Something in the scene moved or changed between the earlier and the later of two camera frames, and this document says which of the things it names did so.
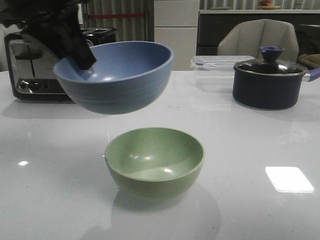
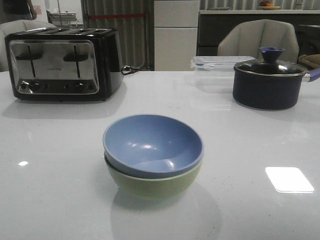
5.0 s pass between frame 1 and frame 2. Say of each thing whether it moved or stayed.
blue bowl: moved
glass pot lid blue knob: stayed
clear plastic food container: stayed
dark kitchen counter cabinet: stayed
